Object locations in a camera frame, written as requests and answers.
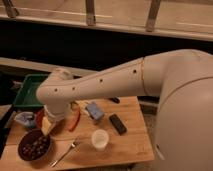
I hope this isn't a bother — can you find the blue sponge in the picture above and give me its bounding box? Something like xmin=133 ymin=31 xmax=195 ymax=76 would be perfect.
xmin=86 ymin=102 xmax=104 ymax=120

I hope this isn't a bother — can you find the crumpled blue cloth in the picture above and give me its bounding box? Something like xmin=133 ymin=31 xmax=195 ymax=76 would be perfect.
xmin=14 ymin=112 xmax=36 ymax=129

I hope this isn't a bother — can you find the green plastic tray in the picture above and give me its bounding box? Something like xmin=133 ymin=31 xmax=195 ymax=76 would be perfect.
xmin=13 ymin=74 xmax=47 ymax=110

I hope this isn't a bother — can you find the dark grape bunch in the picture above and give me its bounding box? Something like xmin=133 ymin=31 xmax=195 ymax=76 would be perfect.
xmin=22 ymin=136 xmax=48 ymax=159

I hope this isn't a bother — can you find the silver fork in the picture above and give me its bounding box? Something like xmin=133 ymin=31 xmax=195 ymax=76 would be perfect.
xmin=51 ymin=141 xmax=80 ymax=167

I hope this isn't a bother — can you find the red chili pepper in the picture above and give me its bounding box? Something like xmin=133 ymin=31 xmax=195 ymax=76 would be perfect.
xmin=68 ymin=108 xmax=81 ymax=132

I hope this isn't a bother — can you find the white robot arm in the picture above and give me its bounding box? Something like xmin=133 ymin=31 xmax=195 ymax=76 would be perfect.
xmin=36 ymin=49 xmax=213 ymax=171

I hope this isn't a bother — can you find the black rectangular block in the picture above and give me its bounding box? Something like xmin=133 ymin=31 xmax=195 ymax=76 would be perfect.
xmin=109 ymin=114 xmax=127 ymax=135

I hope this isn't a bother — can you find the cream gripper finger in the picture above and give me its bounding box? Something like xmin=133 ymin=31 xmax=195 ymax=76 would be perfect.
xmin=41 ymin=117 xmax=55 ymax=135

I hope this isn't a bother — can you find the orange bowl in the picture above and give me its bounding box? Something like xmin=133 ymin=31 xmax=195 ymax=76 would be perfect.
xmin=36 ymin=109 xmax=44 ymax=128

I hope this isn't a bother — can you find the black handled peeler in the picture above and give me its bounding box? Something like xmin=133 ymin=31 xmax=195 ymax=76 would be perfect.
xmin=109 ymin=98 xmax=120 ymax=104

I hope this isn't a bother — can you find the wooden cutting board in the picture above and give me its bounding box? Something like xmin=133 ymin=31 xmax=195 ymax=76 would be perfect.
xmin=0 ymin=97 xmax=154 ymax=171

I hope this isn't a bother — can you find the purple bowl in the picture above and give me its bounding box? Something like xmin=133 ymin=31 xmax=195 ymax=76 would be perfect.
xmin=18 ymin=129 xmax=51 ymax=161

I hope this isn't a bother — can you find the white paper cup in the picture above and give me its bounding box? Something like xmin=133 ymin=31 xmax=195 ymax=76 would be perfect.
xmin=91 ymin=129 xmax=109 ymax=151

